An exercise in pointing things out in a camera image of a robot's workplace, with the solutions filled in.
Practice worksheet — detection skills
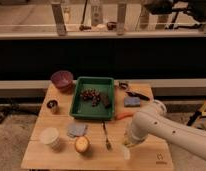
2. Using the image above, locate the white plastic cup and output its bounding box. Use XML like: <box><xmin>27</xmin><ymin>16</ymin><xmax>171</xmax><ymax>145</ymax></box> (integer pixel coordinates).
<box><xmin>39</xmin><ymin>127</ymin><xmax>60</xmax><ymax>150</ymax></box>

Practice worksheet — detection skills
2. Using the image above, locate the dark ring object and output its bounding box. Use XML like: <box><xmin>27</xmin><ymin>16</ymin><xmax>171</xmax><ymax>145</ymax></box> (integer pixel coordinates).
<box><xmin>119</xmin><ymin>81</ymin><xmax>129</xmax><ymax>90</ymax></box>

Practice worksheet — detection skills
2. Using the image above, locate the purple bowl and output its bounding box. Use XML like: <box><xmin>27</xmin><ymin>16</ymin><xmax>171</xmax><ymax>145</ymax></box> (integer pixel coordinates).
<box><xmin>50</xmin><ymin>70</ymin><xmax>73</xmax><ymax>92</ymax></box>

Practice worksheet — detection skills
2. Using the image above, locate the metal fork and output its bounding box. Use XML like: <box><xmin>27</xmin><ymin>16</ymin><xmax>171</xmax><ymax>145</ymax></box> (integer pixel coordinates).
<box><xmin>103</xmin><ymin>122</ymin><xmax>112</xmax><ymax>151</ymax></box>

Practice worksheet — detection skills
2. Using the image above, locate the dark brown block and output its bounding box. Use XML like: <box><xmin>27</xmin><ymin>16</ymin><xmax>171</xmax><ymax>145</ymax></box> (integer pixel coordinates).
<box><xmin>101</xmin><ymin>93</ymin><xmax>111</xmax><ymax>108</ymax></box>

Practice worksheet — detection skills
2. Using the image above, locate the grey blue cloth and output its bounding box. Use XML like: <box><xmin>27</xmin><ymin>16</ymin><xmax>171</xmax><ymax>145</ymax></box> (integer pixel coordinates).
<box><xmin>67</xmin><ymin>123</ymin><xmax>88</xmax><ymax>138</ymax></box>

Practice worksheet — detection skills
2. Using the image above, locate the right metal post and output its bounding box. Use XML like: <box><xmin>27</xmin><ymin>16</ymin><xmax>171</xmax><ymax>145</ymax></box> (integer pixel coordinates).
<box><xmin>116</xmin><ymin>0</ymin><xmax>127</xmax><ymax>35</ymax></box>

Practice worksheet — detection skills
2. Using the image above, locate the metal post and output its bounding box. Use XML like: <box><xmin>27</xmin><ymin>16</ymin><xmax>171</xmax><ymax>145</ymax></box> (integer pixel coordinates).
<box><xmin>51</xmin><ymin>0</ymin><xmax>67</xmax><ymax>36</ymax></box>
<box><xmin>116</xmin><ymin>0</ymin><xmax>127</xmax><ymax>35</ymax></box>

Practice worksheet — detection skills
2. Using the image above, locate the left metal post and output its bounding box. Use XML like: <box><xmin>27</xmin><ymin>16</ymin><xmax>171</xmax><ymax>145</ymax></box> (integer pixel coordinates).
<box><xmin>51</xmin><ymin>0</ymin><xmax>67</xmax><ymax>36</ymax></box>

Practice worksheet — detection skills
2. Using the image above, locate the person in background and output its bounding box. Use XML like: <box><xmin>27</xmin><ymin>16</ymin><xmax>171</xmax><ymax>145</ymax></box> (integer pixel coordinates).
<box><xmin>139</xmin><ymin>0</ymin><xmax>170</xmax><ymax>31</ymax></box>

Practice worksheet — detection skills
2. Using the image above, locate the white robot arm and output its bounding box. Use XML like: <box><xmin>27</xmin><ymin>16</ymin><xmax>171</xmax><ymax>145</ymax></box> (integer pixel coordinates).
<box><xmin>123</xmin><ymin>100</ymin><xmax>206</xmax><ymax>160</ymax></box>

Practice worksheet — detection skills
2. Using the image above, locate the orange carrot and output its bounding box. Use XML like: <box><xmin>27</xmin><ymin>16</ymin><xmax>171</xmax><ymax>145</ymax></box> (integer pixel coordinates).
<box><xmin>115</xmin><ymin>112</ymin><xmax>134</xmax><ymax>120</ymax></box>

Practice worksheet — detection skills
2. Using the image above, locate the small dark tin can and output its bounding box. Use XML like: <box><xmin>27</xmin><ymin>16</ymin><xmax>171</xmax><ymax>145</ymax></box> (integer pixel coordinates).
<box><xmin>47</xmin><ymin>100</ymin><xmax>59</xmax><ymax>114</ymax></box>

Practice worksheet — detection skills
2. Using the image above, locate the bunch of dark grapes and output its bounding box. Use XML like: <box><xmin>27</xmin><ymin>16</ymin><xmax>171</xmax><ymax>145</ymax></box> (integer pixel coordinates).
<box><xmin>80</xmin><ymin>89</ymin><xmax>101</xmax><ymax>107</ymax></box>

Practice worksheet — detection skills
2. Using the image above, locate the black handled knife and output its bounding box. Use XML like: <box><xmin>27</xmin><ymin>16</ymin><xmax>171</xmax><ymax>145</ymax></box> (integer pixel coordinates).
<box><xmin>126</xmin><ymin>91</ymin><xmax>150</xmax><ymax>101</ymax></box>

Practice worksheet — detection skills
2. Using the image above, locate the black machine base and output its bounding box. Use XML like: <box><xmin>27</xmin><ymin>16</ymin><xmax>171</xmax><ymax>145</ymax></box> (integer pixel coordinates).
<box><xmin>143</xmin><ymin>0</ymin><xmax>206</xmax><ymax>29</ymax></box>

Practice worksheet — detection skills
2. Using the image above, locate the blue sponge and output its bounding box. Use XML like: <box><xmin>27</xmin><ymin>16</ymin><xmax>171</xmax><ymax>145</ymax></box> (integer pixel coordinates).
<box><xmin>124</xmin><ymin>97</ymin><xmax>140</xmax><ymax>107</ymax></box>

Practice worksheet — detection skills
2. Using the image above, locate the green plastic tray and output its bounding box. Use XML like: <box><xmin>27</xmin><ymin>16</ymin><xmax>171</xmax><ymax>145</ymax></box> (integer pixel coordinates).
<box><xmin>70</xmin><ymin>77</ymin><xmax>115</xmax><ymax>120</ymax></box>

